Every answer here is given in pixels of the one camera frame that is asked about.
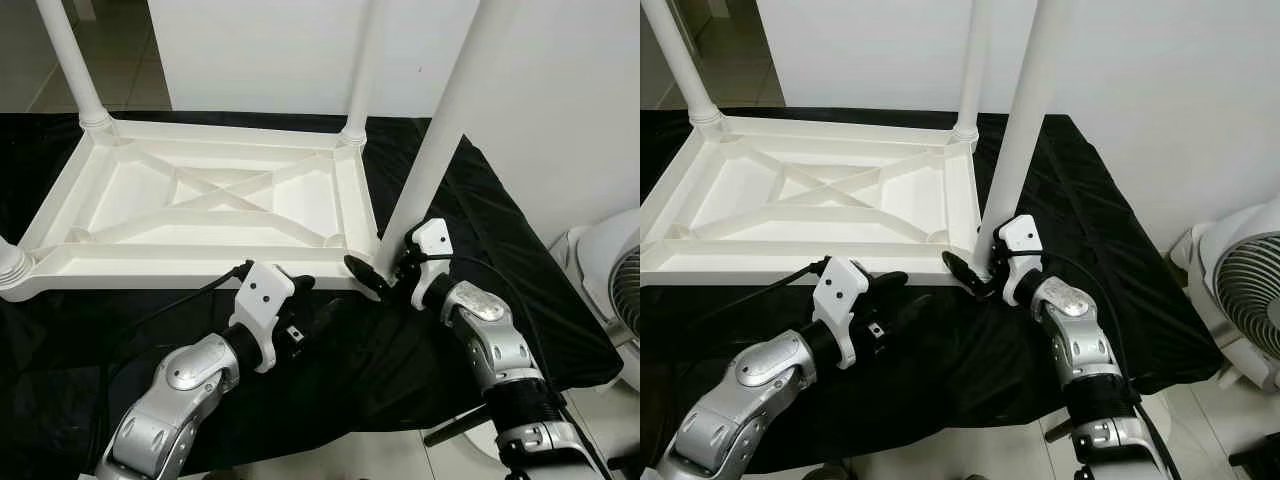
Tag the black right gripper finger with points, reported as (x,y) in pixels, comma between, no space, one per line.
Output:
(966,273)
(366,276)

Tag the white plastic table top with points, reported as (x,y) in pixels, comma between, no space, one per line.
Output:
(200,262)
(760,262)

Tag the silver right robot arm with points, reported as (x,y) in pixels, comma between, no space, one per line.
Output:
(1085,340)
(490,340)

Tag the black tablecloth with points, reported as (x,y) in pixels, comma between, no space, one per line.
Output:
(500,330)
(1150,330)

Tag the grey robot foot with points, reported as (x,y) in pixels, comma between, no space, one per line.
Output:
(218,475)
(830,472)

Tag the white round floor base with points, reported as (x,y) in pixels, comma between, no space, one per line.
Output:
(1160,418)
(478,448)

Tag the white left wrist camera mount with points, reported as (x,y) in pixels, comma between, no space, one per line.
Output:
(835,290)
(265,290)

